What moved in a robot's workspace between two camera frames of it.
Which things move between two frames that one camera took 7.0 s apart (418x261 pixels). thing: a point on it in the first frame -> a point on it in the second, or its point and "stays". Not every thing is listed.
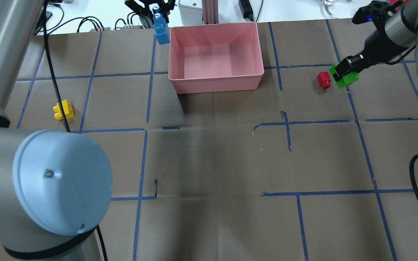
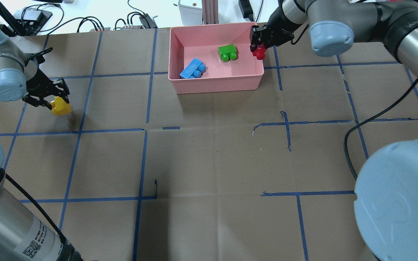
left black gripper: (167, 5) -> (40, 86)
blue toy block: (161, 30) -> (194, 69)
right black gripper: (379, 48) -> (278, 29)
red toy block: (324, 79) -> (260, 52)
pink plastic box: (214, 57) stays
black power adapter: (246, 9) stays
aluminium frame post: (210, 11) stays
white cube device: (191, 12) stays
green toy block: (347, 81) -> (228, 52)
